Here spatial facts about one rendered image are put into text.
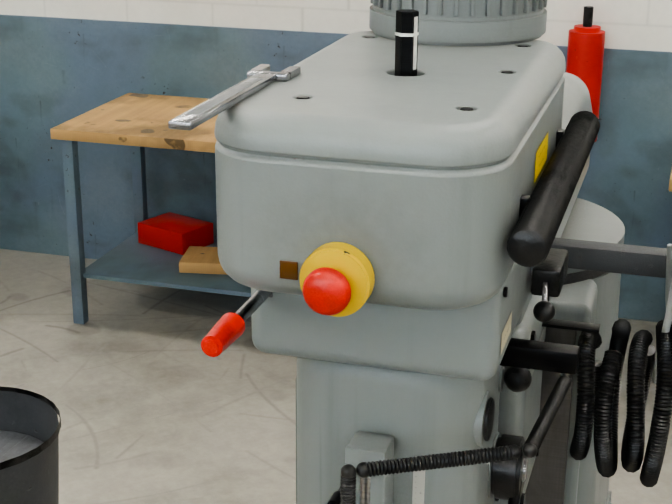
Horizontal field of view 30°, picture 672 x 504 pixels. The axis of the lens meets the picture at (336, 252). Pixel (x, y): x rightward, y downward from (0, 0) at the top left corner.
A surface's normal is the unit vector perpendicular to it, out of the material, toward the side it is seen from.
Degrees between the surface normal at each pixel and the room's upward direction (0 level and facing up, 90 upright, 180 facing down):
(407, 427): 90
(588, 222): 0
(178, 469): 0
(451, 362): 90
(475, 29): 90
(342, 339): 90
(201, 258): 0
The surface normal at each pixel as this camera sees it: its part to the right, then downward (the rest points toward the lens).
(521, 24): 0.60, 0.27
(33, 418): -0.58, 0.20
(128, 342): 0.00, -0.94
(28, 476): 0.81, 0.25
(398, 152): -0.28, 0.16
